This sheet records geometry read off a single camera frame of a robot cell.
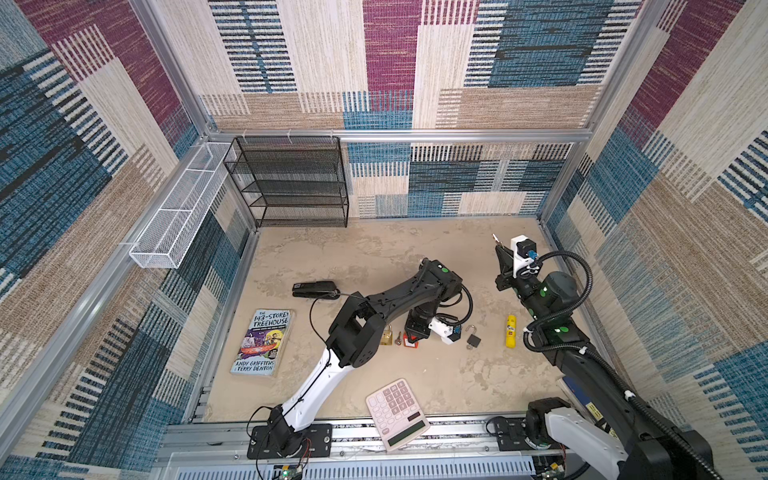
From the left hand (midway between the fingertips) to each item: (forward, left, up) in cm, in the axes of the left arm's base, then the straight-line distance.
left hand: (412, 329), depth 88 cm
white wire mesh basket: (+24, +73, +14) cm, 79 cm away
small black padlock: (-2, -18, -3) cm, 19 cm away
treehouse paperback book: (-2, +44, -2) cm, 44 cm away
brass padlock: (-1, +7, -2) cm, 8 cm away
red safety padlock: (-3, +2, -1) cm, 4 cm away
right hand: (+10, -21, +24) cm, 33 cm away
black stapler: (+14, +27, 0) cm, 30 cm away
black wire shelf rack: (+52, +41, +13) cm, 68 cm away
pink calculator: (-21, +5, -2) cm, 22 cm away
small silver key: (-2, +4, -3) cm, 6 cm away
